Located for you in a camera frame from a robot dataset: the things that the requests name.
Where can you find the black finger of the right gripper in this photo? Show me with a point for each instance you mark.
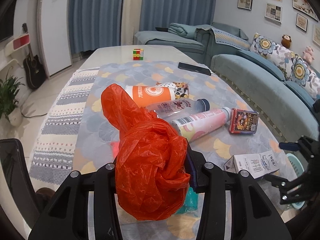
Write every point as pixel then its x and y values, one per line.
pixel 304 187

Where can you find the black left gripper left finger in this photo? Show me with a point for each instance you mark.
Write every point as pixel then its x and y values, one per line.
pixel 66 215

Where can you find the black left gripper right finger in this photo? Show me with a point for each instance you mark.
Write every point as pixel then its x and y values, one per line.
pixel 253 214

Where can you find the teal clay packet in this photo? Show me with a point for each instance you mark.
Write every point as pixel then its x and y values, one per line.
pixel 190 203

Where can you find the pink clay packet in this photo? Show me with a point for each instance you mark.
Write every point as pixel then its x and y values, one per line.
pixel 115 148

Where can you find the red playing card box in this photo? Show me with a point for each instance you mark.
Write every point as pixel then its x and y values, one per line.
pixel 243 122

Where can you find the orange plastic bag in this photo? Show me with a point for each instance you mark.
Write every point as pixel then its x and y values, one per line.
pixel 151 182

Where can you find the pink label bottle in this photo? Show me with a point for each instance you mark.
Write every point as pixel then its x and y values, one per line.
pixel 197 125

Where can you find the light blue waste basket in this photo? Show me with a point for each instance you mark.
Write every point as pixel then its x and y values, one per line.
pixel 298 169

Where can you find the white milk carton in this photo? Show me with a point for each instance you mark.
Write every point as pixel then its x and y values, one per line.
pixel 256 164

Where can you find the striped woven floor rug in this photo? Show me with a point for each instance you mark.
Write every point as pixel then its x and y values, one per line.
pixel 53 151

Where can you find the teal fabric sofa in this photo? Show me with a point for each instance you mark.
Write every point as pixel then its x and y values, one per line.
pixel 282 104

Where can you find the floral cushion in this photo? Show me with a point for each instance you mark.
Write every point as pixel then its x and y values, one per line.
pixel 293 66

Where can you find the green potted plant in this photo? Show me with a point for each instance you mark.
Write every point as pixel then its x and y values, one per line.
pixel 9 90

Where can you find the pink pig plush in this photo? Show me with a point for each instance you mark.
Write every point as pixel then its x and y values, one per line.
pixel 308 55

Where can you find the clear plastic bottle blue cap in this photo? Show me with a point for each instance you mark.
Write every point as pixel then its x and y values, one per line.
pixel 179 108

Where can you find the orange paper cup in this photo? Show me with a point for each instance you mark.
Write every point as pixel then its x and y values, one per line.
pixel 145 95

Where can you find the panda snack packet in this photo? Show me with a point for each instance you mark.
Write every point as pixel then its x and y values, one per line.
pixel 181 89

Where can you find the brown monkey plush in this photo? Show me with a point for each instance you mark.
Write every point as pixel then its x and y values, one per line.
pixel 286 41

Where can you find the black acoustic guitar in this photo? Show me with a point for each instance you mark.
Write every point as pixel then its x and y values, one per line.
pixel 34 70

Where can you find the black smartphone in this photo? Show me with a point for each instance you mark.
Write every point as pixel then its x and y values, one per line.
pixel 193 68

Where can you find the small framed picture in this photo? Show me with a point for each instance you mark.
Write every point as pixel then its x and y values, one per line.
pixel 301 22

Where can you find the white refrigerator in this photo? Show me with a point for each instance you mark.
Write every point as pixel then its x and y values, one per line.
pixel 53 36

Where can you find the colourful rubik cube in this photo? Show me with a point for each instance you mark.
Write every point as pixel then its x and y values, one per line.
pixel 138 54

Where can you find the large floral framed picture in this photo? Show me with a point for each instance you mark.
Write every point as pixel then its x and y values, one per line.
pixel 304 7

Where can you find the folded teal blanket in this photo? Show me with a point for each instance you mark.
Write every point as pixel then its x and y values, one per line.
pixel 182 30

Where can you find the blue curtain left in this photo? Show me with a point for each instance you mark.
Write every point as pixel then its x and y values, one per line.
pixel 94 24

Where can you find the blue curtain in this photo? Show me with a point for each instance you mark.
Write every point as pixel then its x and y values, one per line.
pixel 161 13
pixel 94 24

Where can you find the blue curtain right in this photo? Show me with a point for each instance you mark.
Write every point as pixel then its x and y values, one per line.
pixel 161 13

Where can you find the black television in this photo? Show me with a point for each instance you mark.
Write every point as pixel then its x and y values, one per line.
pixel 7 22

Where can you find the newspaper wall picture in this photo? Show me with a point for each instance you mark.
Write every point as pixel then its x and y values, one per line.
pixel 273 12

